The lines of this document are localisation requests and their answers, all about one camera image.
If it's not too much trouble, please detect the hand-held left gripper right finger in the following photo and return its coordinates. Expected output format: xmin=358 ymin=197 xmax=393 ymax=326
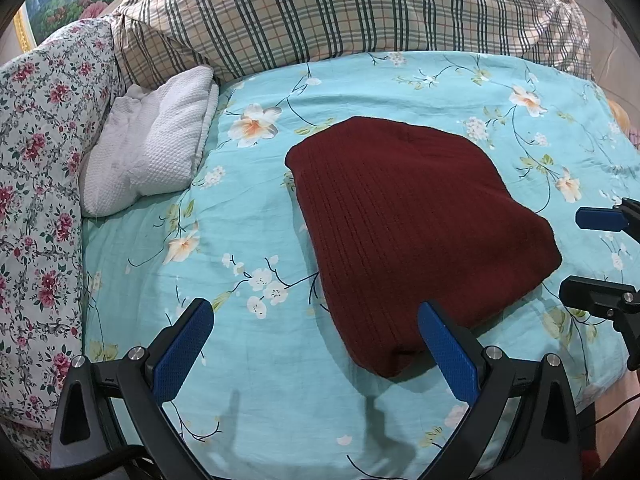
xmin=417 ymin=301 xmax=585 ymax=480

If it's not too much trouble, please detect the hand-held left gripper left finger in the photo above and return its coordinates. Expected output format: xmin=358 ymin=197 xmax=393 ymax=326
xmin=50 ymin=297 xmax=216 ymax=480

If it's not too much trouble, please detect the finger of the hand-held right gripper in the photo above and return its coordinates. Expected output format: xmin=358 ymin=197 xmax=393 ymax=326
xmin=574 ymin=198 xmax=640 ymax=242
xmin=558 ymin=275 xmax=640 ymax=372

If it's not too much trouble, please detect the dark red knit sweater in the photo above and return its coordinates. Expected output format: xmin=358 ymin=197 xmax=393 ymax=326
xmin=284 ymin=116 xmax=564 ymax=380

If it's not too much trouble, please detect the teal floral bed sheet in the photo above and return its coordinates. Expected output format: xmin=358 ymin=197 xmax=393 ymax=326
xmin=80 ymin=50 xmax=640 ymax=480

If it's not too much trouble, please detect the white textured towel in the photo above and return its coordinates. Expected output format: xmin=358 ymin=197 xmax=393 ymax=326
xmin=79 ymin=65 xmax=222 ymax=219

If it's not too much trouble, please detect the white red floral pillow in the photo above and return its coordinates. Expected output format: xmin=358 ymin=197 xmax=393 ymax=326
xmin=0 ymin=17 xmax=125 ymax=467

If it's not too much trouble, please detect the beige plaid quilt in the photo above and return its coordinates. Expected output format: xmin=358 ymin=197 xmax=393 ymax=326
xmin=112 ymin=0 xmax=594 ymax=87

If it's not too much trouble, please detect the gold framed flower painting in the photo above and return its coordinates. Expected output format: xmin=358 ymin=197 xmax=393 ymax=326
xmin=17 ymin=0 xmax=172 ymax=53

